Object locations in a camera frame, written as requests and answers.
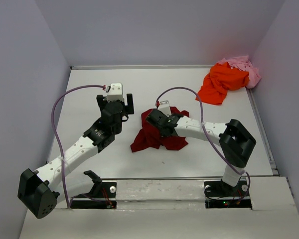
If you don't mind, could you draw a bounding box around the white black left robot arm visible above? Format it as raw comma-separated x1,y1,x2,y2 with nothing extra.
17,94,134,219

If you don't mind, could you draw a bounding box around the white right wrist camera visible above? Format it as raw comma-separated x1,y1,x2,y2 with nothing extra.
156,101,171,117

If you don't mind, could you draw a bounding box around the white front board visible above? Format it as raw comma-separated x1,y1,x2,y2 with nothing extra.
20,177,299,239

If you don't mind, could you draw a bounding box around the pink t shirt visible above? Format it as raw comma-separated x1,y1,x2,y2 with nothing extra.
217,55,262,89

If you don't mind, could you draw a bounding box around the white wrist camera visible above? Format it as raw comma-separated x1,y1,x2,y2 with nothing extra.
156,101,171,117
106,83,124,102

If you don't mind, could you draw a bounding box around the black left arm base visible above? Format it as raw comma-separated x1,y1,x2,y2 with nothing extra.
69,170,117,210

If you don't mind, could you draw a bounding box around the dark red t shirt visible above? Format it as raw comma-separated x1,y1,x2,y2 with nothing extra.
130,109,188,153

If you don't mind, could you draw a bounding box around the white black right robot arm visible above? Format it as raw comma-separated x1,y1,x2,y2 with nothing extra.
146,109,257,195

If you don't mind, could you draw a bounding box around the white rail at table edge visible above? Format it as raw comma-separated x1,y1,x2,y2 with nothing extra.
70,65,212,70

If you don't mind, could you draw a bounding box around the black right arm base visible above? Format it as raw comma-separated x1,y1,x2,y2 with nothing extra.
204,179,252,209

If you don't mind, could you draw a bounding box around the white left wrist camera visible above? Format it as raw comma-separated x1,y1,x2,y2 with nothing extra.
106,83,124,102

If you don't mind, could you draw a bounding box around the orange t shirt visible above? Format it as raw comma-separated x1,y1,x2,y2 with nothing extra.
197,61,250,106

